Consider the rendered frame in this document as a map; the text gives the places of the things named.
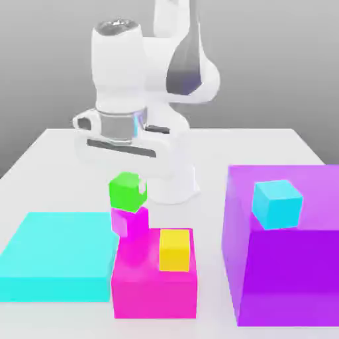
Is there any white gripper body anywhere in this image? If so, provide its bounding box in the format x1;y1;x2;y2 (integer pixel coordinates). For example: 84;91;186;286
74;131;172;179

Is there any small green cube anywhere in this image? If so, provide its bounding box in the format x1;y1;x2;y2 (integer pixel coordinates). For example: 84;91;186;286
108;171;148;214

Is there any small magenta cube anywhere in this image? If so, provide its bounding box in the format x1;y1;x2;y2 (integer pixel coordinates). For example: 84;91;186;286
111;206;150;240

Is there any small yellow cube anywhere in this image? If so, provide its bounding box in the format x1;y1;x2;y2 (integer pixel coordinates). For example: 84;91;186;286
159;228;191;273

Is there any small cyan cube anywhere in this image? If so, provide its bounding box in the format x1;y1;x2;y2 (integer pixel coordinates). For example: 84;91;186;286
251;179;305;231

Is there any large pink box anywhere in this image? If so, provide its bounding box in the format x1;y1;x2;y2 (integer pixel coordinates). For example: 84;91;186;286
110;227;199;320

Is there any large cyan box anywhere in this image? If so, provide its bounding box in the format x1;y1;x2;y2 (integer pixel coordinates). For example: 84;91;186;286
0;211;121;303

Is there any large purple box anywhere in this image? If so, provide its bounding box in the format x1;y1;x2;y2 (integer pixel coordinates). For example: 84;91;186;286
221;164;339;328

